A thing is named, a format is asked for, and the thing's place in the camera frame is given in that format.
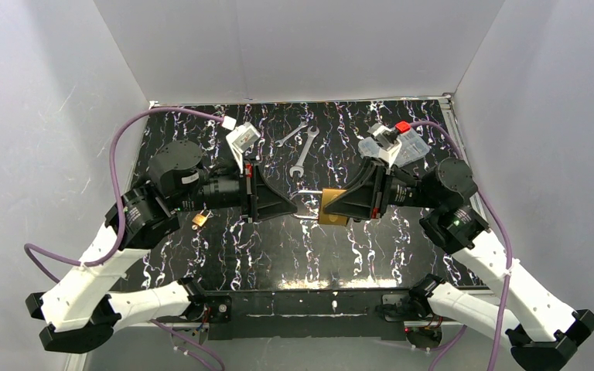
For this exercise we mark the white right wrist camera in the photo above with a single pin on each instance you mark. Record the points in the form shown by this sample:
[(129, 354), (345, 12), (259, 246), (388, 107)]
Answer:
[(388, 144)]

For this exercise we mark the large silver wrench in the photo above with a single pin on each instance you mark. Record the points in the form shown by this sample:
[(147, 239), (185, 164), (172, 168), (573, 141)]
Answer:
[(298, 168)]

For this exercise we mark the small silver wrench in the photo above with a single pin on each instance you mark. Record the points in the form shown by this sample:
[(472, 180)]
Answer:
[(282, 141)]

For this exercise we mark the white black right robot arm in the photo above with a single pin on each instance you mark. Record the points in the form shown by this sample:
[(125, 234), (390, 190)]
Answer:
[(541, 331)]

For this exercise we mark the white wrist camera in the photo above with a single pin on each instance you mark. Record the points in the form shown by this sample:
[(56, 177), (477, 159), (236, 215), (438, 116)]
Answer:
[(388, 144), (239, 139)]

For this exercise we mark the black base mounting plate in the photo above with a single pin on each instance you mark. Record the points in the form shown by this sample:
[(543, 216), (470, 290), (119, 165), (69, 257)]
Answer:
[(383, 313)]

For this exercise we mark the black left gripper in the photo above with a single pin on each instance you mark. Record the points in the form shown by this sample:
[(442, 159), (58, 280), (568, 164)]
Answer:
[(249, 192)]

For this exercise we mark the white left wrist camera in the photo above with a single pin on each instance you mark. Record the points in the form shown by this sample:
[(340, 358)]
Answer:
[(239, 139)]

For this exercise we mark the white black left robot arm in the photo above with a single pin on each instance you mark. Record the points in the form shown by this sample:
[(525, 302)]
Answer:
[(82, 311)]

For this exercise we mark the small brass padlock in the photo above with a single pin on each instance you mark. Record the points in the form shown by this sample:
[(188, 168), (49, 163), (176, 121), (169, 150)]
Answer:
[(200, 219)]

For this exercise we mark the large brass padlock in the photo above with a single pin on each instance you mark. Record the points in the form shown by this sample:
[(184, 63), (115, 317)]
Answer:
[(324, 216)]

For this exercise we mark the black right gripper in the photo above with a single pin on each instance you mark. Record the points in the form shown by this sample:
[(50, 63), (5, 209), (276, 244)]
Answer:
[(376, 188)]

